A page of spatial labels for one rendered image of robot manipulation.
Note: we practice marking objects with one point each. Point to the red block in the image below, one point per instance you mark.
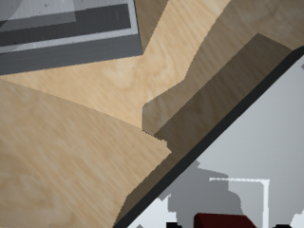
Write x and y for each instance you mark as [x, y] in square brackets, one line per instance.
[203, 220]

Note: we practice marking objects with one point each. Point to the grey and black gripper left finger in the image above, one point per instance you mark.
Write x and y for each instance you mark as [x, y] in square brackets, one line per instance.
[172, 225]

